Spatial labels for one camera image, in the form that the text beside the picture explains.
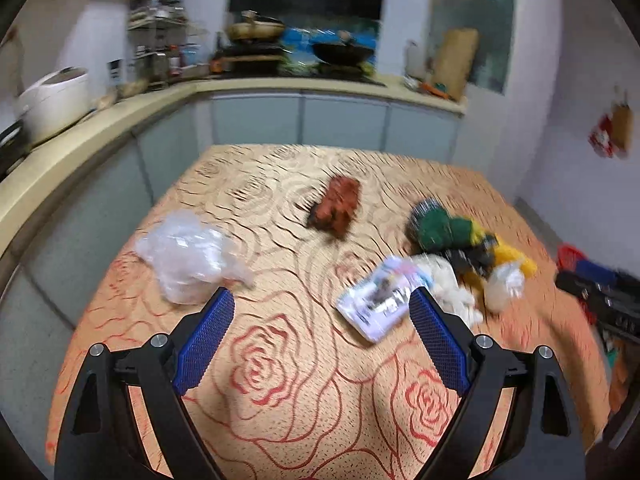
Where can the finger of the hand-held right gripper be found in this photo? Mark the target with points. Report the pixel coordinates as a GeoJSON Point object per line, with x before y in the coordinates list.
{"type": "Point", "coordinates": [580, 286]}
{"type": "Point", "coordinates": [597, 269]}

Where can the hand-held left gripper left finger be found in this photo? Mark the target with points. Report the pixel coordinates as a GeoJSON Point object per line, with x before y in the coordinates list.
{"type": "Point", "coordinates": [205, 340]}

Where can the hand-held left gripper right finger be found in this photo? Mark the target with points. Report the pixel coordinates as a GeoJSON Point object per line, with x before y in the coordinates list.
{"type": "Point", "coordinates": [440, 345]}

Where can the red plastic basket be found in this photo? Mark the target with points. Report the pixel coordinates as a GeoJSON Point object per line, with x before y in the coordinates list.
{"type": "Point", "coordinates": [570, 256]}

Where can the white mesh cloth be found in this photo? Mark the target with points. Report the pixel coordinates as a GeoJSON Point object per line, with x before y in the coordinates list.
{"type": "Point", "coordinates": [450, 280]}

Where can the small clear plastic bag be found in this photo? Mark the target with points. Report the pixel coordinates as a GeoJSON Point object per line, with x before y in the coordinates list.
{"type": "Point", "coordinates": [505, 287]}

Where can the white printed packet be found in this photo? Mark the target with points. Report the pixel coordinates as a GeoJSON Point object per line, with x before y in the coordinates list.
{"type": "Point", "coordinates": [375, 300]}

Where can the black wrapper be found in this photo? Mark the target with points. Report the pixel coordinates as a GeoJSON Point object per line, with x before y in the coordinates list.
{"type": "Point", "coordinates": [467, 260]}

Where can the green bag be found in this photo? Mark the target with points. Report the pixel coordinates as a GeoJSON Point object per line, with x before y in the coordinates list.
{"type": "Point", "coordinates": [445, 230]}

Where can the rose-patterned tablecloth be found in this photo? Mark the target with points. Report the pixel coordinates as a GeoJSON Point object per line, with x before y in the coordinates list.
{"type": "Point", "coordinates": [300, 300]}

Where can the brown paper bag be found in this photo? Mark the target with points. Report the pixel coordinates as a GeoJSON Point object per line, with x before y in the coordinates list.
{"type": "Point", "coordinates": [622, 127]}

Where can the small orange utensil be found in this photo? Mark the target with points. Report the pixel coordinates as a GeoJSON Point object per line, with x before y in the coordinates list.
{"type": "Point", "coordinates": [435, 89]}

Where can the wooden cutting board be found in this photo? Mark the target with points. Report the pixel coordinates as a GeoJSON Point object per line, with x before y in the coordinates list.
{"type": "Point", "coordinates": [455, 62]}

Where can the kitchen counter with cabinets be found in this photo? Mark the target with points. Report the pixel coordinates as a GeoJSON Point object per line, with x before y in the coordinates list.
{"type": "Point", "coordinates": [250, 91]}

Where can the black kitchen appliance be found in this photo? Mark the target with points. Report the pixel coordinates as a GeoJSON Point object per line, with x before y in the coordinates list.
{"type": "Point", "coordinates": [10, 150]}

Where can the frosted glass panel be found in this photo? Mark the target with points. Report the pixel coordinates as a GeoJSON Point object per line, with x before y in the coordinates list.
{"type": "Point", "coordinates": [480, 20]}

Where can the white plastic jug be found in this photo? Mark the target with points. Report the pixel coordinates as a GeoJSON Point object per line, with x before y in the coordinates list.
{"type": "Point", "coordinates": [416, 60]}

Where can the white rice cooker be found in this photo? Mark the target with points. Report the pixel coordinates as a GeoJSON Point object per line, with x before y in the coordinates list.
{"type": "Point", "coordinates": [52, 102]}

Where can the gas stove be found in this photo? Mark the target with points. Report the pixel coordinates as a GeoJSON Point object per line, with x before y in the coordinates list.
{"type": "Point", "coordinates": [340, 76]}

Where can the black wok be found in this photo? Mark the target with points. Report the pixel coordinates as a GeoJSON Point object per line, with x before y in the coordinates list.
{"type": "Point", "coordinates": [342, 54]}

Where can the metal spice rack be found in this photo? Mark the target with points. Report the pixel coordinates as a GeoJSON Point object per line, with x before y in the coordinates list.
{"type": "Point", "coordinates": [157, 35]}

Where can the brass cooking pot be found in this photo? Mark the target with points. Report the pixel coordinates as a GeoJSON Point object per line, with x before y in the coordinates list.
{"type": "Point", "coordinates": [255, 27]}

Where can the blue scenic backsplash panel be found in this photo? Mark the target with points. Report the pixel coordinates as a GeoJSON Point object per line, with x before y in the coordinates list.
{"type": "Point", "coordinates": [300, 37]}

